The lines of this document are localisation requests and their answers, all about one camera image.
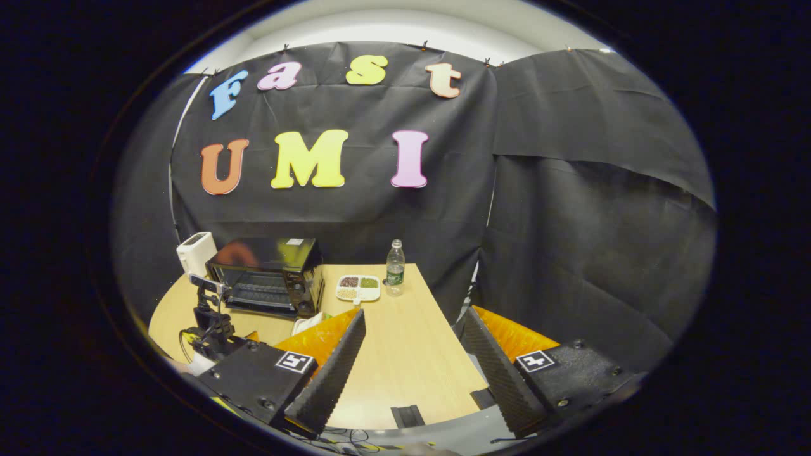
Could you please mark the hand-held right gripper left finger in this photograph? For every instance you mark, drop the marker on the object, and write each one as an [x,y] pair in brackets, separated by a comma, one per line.
[329,380]

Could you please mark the clear bottle with green label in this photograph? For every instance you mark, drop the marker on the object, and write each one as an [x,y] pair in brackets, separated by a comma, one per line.
[395,272]

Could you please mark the black electric oven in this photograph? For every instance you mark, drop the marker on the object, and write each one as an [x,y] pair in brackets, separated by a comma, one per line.
[266,253]

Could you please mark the white divided tray with beans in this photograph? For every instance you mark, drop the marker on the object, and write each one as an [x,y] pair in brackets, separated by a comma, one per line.
[358,288]

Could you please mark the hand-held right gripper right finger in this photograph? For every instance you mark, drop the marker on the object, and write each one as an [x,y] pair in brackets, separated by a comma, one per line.
[500,380]

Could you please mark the white toaster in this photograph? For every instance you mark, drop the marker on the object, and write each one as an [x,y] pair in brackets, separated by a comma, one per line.
[195,253]

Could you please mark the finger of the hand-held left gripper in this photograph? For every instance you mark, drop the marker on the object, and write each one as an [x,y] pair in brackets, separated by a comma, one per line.
[209,284]

